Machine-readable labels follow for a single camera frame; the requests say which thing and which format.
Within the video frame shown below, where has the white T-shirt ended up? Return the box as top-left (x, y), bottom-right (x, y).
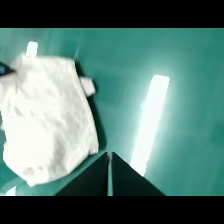
top-left (0, 53), bottom-right (100, 188)

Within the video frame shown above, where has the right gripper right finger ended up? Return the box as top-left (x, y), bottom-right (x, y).
top-left (111, 151), bottom-right (166, 197)

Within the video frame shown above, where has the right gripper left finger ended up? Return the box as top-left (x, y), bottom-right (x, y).
top-left (55, 151), bottom-right (110, 197)

